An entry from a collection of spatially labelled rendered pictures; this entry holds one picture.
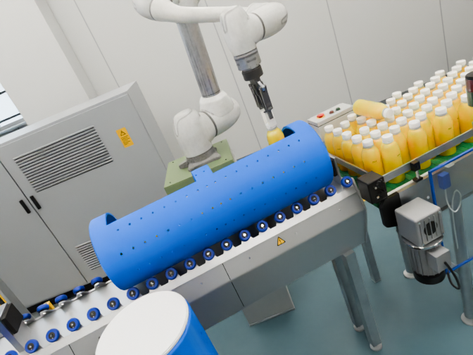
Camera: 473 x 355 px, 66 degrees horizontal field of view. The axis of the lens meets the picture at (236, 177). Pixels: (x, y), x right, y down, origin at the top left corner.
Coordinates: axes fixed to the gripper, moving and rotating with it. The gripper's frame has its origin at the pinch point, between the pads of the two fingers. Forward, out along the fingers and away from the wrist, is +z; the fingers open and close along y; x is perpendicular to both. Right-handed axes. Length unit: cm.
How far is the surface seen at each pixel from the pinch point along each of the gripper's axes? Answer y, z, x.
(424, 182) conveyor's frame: 29, 40, 40
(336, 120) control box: -18.3, 21.7, 36.2
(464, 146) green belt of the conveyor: 23, 39, 65
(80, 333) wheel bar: 17, 35, -96
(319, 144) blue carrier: 17.8, 11.5, 8.9
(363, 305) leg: 15, 96, 8
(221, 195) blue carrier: 18.1, 11.8, -30.7
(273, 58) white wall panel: -246, 23, 101
